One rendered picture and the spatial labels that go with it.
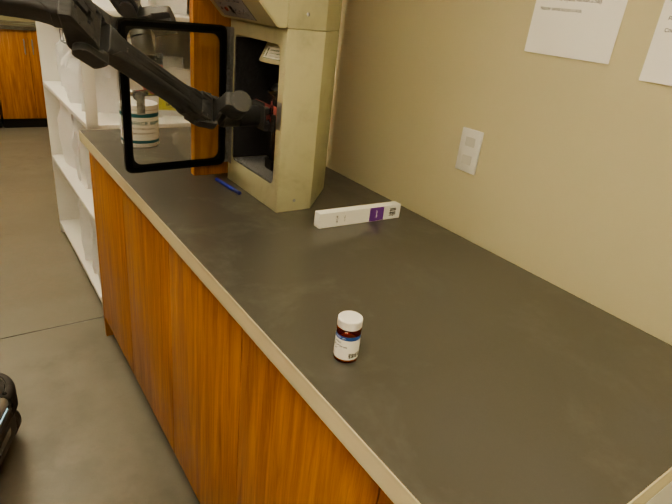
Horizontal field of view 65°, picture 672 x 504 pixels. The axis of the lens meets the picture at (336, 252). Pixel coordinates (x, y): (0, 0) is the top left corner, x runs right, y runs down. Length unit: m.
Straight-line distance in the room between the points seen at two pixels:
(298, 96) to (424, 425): 0.90
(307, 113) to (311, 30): 0.20
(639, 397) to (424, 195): 0.85
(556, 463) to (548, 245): 0.66
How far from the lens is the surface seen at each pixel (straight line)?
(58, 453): 2.14
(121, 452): 2.09
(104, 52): 1.22
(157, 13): 1.61
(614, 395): 1.02
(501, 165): 1.42
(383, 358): 0.92
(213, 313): 1.25
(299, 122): 1.42
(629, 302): 1.29
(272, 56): 1.48
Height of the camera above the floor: 1.47
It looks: 25 degrees down
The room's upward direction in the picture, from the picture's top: 7 degrees clockwise
